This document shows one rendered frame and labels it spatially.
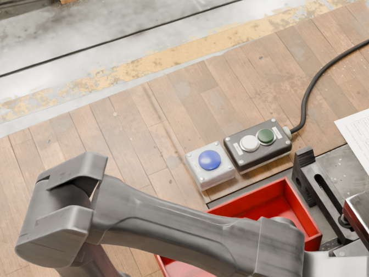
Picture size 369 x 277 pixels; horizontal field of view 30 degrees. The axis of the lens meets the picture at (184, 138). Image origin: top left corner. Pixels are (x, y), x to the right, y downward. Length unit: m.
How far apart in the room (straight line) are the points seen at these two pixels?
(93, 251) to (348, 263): 0.29
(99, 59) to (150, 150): 1.38
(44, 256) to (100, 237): 0.08
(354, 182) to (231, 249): 0.55
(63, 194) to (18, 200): 0.50
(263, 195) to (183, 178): 0.15
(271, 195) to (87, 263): 0.46
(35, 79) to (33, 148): 1.31
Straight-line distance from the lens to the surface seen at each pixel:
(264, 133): 1.24
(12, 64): 2.69
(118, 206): 0.71
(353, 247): 1.09
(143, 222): 0.71
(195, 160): 1.21
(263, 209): 1.19
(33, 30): 2.78
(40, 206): 0.76
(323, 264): 0.80
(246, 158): 1.22
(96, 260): 0.85
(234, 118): 1.30
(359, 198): 0.95
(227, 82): 1.35
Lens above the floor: 1.96
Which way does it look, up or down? 56 degrees down
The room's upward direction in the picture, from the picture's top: 6 degrees counter-clockwise
